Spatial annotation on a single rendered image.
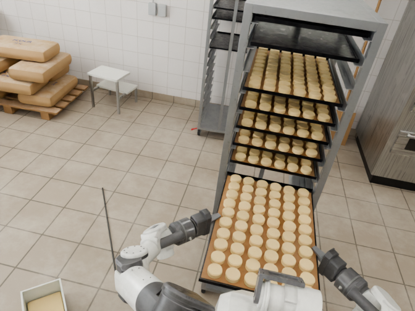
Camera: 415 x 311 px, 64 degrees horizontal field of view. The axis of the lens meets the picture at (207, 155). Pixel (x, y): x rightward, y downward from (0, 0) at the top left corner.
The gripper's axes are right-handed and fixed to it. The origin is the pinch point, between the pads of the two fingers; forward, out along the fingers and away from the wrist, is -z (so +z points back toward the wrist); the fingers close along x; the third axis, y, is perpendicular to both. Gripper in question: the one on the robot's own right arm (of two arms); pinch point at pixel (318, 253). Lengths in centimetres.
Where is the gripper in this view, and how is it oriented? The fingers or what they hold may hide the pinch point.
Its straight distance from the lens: 135.0
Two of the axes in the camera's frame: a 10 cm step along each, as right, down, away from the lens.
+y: -8.3, 2.5, -4.9
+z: 5.4, 5.3, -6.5
